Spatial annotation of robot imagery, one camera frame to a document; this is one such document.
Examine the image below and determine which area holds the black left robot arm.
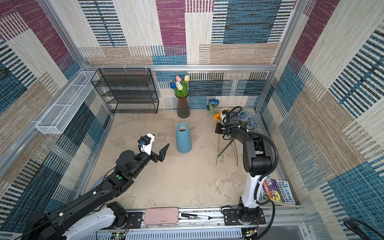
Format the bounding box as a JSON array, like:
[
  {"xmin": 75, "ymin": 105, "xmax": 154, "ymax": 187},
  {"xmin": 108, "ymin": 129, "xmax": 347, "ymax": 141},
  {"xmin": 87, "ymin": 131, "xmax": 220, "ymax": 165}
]
[{"xmin": 20, "ymin": 144, "xmax": 170, "ymax": 240}]

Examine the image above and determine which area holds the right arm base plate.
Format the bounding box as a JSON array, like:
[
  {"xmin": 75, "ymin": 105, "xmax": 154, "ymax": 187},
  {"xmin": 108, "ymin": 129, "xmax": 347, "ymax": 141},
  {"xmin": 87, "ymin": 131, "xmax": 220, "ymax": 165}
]
[{"xmin": 221, "ymin": 207, "xmax": 266, "ymax": 226}]

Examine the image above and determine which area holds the black wire shelf rack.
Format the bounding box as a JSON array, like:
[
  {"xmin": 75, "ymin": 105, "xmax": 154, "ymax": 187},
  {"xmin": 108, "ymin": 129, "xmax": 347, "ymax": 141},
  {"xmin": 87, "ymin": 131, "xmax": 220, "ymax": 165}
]
[{"xmin": 91, "ymin": 68, "xmax": 159, "ymax": 114}]

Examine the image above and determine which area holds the orange artificial carnation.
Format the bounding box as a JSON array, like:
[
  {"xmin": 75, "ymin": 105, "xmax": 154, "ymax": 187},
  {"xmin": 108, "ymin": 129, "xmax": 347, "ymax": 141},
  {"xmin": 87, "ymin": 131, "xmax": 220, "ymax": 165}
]
[{"xmin": 214, "ymin": 112, "xmax": 222, "ymax": 166}]

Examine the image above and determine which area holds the black white marker pen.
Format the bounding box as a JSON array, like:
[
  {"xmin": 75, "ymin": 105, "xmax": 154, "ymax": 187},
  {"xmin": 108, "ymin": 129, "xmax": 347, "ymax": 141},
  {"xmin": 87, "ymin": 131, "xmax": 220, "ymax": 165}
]
[{"xmin": 180, "ymin": 213, "xmax": 211, "ymax": 220}]

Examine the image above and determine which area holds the blue rose orange flower bouquet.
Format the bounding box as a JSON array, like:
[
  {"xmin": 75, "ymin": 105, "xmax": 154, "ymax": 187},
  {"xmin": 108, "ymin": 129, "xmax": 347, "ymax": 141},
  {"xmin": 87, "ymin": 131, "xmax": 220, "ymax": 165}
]
[{"xmin": 221, "ymin": 106, "xmax": 260, "ymax": 173}]

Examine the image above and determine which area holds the pale blue-white artificial tulip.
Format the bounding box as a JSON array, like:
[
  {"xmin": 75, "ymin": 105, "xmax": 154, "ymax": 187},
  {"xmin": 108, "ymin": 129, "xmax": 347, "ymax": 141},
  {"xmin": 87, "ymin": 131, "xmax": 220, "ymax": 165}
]
[{"xmin": 176, "ymin": 82, "xmax": 184, "ymax": 91}]

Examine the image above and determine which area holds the light blue oval object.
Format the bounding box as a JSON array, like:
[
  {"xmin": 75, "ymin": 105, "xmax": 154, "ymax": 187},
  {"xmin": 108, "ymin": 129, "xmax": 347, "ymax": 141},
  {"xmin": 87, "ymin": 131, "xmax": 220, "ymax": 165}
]
[{"xmin": 89, "ymin": 175, "xmax": 104, "ymax": 190}]

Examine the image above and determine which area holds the white mesh wall basket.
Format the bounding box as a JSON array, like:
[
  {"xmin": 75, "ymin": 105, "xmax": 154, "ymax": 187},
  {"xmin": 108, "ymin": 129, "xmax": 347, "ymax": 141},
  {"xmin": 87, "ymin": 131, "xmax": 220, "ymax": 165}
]
[{"xmin": 36, "ymin": 71, "xmax": 95, "ymax": 135}]

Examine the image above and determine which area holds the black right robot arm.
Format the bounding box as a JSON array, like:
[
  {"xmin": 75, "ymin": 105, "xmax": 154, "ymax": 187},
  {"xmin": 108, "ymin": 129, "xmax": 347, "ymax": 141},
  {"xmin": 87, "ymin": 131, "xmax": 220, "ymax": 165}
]
[{"xmin": 215, "ymin": 106, "xmax": 279, "ymax": 225}]

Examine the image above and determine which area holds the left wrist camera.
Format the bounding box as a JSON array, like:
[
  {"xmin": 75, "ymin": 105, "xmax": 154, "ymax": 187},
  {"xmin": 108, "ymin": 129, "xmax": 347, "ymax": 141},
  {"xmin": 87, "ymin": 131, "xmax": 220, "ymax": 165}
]
[{"xmin": 138, "ymin": 134, "xmax": 155, "ymax": 156}]

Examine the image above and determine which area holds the pink ribbed glass vase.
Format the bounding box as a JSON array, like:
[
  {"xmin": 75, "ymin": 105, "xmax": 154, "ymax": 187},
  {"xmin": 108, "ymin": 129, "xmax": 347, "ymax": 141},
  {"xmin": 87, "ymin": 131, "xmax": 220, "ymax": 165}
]
[{"xmin": 177, "ymin": 92, "xmax": 190, "ymax": 119}]

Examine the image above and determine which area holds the black cable bottom right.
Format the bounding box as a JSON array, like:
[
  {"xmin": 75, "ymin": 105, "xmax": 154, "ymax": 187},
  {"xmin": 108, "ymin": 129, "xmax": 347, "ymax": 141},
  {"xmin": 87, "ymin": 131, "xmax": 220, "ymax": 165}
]
[{"xmin": 343, "ymin": 218, "xmax": 384, "ymax": 240}]

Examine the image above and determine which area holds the teal ceramic vase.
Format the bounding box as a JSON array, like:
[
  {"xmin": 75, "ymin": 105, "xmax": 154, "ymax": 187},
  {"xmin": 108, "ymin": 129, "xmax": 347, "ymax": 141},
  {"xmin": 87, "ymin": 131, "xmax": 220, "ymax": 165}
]
[{"xmin": 176, "ymin": 123, "xmax": 192, "ymax": 154}]

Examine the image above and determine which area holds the dark blue artificial rose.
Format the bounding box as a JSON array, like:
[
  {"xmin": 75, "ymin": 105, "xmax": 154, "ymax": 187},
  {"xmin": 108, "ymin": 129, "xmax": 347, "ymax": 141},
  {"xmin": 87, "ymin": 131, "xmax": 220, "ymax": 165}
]
[{"xmin": 207, "ymin": 99, "xmax": 220, "ymax": 116}]

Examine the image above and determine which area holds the colourful paperback book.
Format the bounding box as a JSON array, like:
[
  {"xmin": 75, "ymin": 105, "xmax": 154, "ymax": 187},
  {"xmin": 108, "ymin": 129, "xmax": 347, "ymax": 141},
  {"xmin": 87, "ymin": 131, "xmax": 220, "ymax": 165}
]
[{"xmin": 259, "ymin": 178, "xmax": 296, "ymax": 205}]

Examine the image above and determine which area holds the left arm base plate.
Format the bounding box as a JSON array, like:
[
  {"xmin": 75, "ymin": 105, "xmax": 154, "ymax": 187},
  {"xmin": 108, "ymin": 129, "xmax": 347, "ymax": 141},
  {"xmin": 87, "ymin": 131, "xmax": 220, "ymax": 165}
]
[{"xmin": 112, "ymin": 212, "xmax": 143, "ymax": 230}]

